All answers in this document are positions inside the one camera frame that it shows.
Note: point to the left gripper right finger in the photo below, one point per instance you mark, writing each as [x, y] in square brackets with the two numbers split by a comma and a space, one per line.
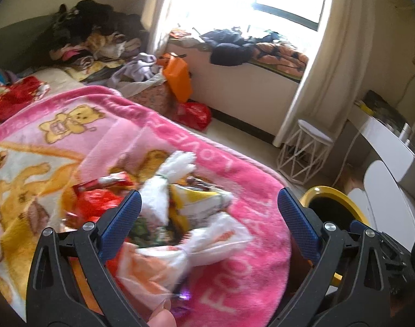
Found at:
[346, 283]

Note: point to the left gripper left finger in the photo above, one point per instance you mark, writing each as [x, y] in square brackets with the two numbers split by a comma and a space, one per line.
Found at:
[53, 297]

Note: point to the white orange plastic bag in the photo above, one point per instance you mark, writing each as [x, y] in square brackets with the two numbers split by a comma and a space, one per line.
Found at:
[151, 274]

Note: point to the yellow white snack bag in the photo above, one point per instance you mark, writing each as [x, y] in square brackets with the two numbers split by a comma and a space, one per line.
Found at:
[190, 208]

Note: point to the yellow rimmed black trash bin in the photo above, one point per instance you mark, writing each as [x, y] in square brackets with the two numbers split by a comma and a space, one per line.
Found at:
[331, 205]

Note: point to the person left hand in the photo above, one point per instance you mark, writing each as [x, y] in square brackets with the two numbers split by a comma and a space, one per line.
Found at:
[161, 316]

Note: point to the white scalloped cabinet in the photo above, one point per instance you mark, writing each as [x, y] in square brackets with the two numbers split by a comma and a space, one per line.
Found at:
[387, 207]

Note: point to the red snack packet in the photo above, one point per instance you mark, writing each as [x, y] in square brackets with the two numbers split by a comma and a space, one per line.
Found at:
[90, 206]

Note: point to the green snack wrapper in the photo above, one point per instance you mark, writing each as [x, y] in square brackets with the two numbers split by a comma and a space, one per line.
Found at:
[145, 235]

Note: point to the white desk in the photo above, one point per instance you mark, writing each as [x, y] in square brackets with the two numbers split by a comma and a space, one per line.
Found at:
[397, 157]

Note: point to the long red snack wrapper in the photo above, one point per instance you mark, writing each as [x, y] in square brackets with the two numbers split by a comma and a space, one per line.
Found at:
[120, 179]

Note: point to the pink teddy bear blanket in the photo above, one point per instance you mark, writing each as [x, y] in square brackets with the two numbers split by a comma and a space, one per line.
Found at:
[86, 133]

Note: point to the silver can on desk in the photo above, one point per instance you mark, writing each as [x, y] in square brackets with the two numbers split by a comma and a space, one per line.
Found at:
[405, 133]

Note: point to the black bag on desk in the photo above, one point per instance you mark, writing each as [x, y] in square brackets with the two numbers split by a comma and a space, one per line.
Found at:
[383, 111]

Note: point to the red patterned cloth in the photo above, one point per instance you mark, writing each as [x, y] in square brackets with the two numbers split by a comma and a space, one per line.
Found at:
[17, 96]

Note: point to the cream curtain right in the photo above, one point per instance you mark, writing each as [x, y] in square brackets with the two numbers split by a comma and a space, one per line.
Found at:
[335, 72]

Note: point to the cream curtain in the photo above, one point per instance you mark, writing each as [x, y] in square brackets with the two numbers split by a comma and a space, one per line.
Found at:
[156, 19]
[335, 72]

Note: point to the red plastic bag on floor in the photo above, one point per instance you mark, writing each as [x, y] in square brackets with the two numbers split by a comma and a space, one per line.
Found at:
[194, 115]

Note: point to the floral laundry basket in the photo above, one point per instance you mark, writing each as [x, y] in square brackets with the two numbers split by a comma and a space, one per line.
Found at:
[158, 98]

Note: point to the orange patterned blanket on sill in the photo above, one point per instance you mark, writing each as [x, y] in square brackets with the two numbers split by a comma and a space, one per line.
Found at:
[282, 57]

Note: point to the lilac clothes in basket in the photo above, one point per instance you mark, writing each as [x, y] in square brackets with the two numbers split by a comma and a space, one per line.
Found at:
[139, 69]

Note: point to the orange paper bag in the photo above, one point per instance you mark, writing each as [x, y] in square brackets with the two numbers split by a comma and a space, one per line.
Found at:
[177, 74]

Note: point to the dark blue clothes on sill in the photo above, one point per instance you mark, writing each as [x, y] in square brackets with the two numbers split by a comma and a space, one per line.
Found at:
[230, 48]

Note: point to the dark clothes pile on bed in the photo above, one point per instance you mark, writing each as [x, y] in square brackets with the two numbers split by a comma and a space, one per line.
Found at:
[91, 32]

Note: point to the cream curtain left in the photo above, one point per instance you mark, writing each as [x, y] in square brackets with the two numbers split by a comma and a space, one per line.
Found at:
[156, 19]

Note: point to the white wire frame stool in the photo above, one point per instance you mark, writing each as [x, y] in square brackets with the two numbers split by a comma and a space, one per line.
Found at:
[304, 152]

